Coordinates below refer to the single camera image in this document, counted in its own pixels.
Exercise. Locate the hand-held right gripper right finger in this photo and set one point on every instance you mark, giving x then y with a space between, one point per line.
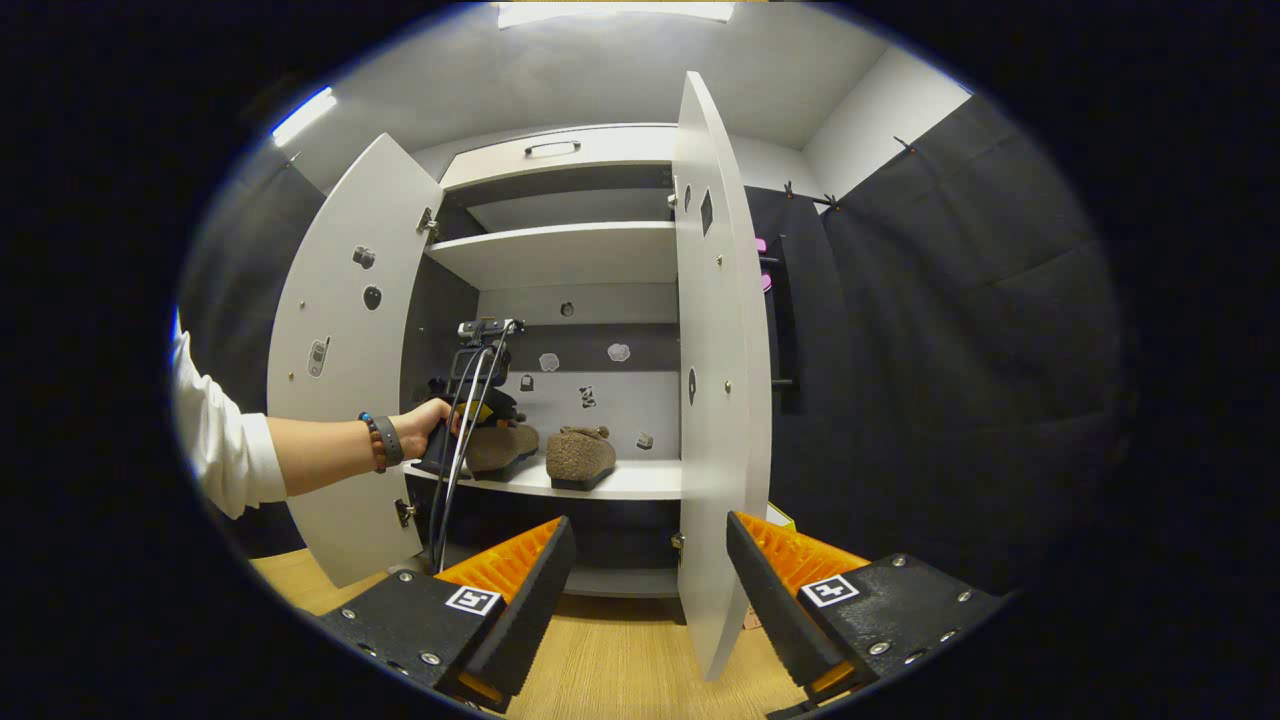
775 610

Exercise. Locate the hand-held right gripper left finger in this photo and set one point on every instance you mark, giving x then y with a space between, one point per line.
530 610

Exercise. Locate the white cabinet shelf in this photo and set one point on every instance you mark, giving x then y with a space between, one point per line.
560 255
640 478

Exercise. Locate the white cabinet drawer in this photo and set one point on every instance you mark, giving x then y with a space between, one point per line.
620 150

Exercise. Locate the black backdrop cloth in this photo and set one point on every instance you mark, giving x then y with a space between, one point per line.
950 350

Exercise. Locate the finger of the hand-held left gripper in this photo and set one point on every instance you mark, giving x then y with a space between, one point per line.
505 405

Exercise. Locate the ceiling light panel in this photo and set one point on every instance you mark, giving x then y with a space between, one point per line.
615 10

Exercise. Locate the white shoe cabinet door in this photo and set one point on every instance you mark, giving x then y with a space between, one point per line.
345 540
715 480

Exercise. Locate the ceiling light strip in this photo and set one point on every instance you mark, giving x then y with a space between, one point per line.
303 115

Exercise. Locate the dark wristband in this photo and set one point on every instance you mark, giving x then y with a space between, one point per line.
392 440

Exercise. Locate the brown fuzzy shoe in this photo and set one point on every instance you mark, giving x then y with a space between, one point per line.
580 458
505 448

